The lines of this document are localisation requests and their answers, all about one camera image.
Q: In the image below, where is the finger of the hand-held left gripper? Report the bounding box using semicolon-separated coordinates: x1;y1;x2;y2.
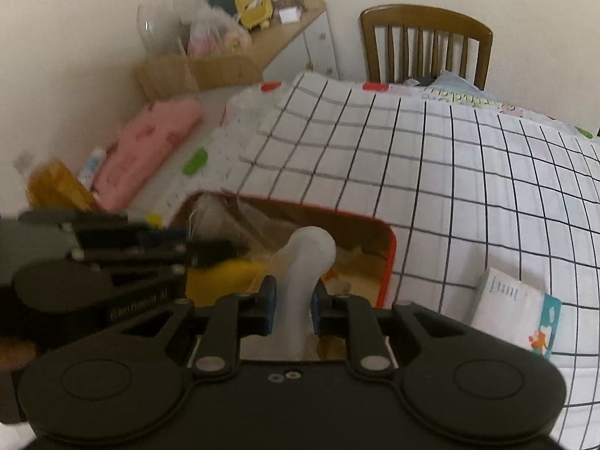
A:
70;218;189;248
70;240;250;269

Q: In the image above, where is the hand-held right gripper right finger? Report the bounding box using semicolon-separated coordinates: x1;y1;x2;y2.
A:
312;281;498;380

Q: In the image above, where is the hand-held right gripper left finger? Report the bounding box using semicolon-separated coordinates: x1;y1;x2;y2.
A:
82;276;278;380

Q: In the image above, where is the red storage box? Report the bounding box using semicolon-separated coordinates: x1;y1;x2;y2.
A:
169;190;398;362

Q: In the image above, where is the yellow cloth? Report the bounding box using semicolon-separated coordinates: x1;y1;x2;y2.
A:
186;262;266;308

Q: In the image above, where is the white tube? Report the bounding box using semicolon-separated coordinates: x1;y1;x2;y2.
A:
79;147;108;191

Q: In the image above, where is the orange bag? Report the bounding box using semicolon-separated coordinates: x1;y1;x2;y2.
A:
25;159;101;212

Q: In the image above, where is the pink cushion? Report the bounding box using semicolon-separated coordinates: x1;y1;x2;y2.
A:
96;98;206;210

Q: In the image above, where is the cardboard box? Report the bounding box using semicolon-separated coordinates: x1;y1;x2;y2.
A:
137;53;262;100

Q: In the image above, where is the white checked tablecloth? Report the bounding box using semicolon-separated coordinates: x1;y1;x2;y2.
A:
154;72;600;450

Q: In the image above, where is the glass bowl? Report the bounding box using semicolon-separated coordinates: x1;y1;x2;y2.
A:
136;2;188;54

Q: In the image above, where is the plastic bag with pink items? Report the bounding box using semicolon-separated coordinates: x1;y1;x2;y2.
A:
187;7;250;57

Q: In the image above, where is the wooden side cabinet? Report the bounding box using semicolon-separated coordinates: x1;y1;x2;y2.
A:
248;0;339;81

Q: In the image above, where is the yellow toy case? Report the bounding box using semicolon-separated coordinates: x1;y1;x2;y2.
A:
233;0;276;32

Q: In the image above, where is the colourful printed cloth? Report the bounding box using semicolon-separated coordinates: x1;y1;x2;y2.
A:
419;70;600;140

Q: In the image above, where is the wooden chair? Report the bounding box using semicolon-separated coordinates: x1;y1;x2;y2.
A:
360;4;494;91

